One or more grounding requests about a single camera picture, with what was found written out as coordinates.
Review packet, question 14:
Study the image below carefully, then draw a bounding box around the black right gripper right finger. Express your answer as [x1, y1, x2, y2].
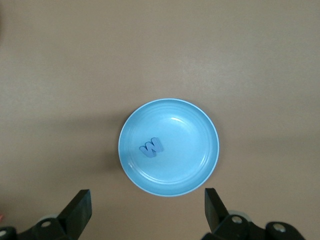
[203, 187, 307, 240]

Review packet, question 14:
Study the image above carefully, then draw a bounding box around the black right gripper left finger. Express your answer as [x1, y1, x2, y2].
[0, 189, 93, 240]

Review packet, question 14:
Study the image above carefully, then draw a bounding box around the blue foam letter W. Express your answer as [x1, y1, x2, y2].
[138, 136, 164, 159]

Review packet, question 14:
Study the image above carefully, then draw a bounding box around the blue plate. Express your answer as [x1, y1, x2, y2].
[117, 98, 221, 198]

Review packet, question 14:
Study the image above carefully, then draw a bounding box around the brown table cover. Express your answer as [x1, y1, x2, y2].
[0, 0, 320, 240]

